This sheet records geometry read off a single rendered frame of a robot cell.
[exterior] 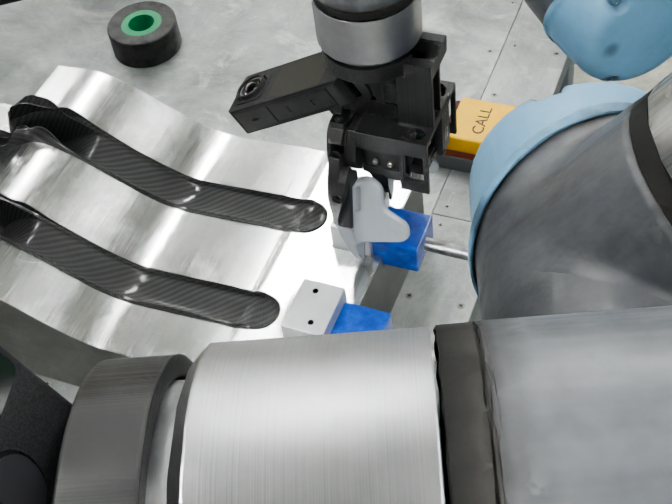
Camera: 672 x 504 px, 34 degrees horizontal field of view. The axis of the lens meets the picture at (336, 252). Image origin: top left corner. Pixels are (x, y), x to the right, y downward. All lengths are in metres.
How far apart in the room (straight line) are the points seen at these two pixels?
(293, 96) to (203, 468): 0.67
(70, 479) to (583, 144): 0.20
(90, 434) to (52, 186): 0.84
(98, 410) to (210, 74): 1.10
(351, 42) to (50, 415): 0.58
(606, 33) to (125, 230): 0.52
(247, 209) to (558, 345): 0.84
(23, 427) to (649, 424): 0.10
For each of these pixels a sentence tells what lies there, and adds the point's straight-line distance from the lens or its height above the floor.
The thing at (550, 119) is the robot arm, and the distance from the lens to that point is 0.34.
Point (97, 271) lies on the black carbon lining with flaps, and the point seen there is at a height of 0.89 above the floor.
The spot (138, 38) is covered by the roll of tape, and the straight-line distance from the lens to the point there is 1.28.
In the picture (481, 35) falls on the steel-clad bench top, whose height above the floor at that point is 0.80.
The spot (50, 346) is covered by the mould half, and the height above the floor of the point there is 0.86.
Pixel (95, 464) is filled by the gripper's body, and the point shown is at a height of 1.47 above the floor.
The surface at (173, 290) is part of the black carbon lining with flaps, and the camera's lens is 0.95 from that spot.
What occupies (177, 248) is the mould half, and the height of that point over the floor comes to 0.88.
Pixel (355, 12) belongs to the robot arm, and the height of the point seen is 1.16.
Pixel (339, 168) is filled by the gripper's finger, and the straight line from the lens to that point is 0.83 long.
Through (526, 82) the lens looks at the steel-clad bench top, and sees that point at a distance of 1.21.
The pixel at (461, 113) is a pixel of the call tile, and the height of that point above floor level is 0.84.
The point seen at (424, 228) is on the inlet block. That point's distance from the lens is 0.93.
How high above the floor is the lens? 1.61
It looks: 50 degrees down
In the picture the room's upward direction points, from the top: 9 degrees counter-clockwise
